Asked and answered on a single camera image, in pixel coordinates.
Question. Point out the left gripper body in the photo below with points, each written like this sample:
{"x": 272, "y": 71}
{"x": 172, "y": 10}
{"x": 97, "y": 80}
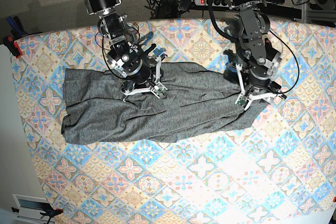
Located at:
{"x": 252, "y": 87}

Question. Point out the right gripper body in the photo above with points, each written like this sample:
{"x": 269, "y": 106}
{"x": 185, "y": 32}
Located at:
{"x": 143, "y": 74}

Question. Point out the grey t-shirt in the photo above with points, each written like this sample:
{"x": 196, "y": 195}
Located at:
{"x": 197, "y": 101}

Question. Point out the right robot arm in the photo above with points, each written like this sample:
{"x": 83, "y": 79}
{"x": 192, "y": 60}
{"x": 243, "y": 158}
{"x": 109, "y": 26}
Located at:
{"x": 120, "y": 41}

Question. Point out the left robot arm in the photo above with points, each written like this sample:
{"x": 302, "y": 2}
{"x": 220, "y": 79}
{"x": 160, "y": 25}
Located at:
{"x": 255, "y": 59}

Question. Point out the patterned tablecloth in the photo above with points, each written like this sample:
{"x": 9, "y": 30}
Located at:
{"x": 283, "y": 166}

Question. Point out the red black clamp upper left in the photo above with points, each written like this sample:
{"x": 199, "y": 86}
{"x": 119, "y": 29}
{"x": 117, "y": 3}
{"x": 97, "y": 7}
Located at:
{"x": 12, "y": 46}

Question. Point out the black clamp lower left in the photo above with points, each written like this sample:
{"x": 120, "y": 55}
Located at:
{"x": 50, "y": 213}

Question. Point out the white floor vent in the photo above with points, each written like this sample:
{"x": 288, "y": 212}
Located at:
{"x": 29, "y": 208}

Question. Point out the blue handled clamp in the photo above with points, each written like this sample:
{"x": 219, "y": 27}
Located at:
{"x": 17, "y": 27}

